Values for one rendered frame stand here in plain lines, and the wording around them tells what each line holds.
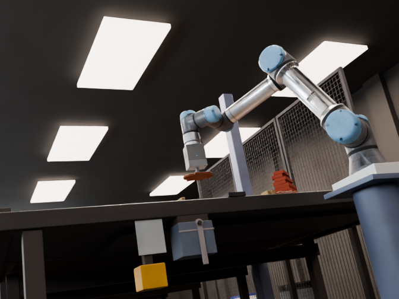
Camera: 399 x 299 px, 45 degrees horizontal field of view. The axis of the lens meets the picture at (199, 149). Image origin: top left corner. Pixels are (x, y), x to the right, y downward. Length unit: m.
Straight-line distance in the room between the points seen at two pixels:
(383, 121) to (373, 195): 4.74
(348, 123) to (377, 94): 4.87
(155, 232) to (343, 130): 0.76
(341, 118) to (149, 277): 0.88
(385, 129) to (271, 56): 4.65
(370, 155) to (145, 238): 0.88
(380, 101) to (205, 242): 5.11
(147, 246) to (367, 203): 0.81
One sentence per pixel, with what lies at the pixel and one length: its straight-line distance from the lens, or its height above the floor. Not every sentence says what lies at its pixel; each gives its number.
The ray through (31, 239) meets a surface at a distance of 1.61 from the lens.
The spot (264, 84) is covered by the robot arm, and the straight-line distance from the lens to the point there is 2.15.
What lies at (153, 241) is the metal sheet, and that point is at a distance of 1.68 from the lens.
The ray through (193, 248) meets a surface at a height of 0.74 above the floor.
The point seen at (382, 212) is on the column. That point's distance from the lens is 1.83.
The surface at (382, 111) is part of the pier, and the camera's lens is 6.58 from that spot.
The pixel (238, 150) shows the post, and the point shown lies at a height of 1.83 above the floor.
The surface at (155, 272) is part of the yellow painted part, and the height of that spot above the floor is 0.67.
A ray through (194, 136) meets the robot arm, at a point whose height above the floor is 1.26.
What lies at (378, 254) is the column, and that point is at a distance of 1.84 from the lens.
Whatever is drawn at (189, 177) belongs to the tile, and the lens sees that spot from 2.10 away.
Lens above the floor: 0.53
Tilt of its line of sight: 18 degrees up
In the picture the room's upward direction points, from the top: 10 degrees counter-clockwise
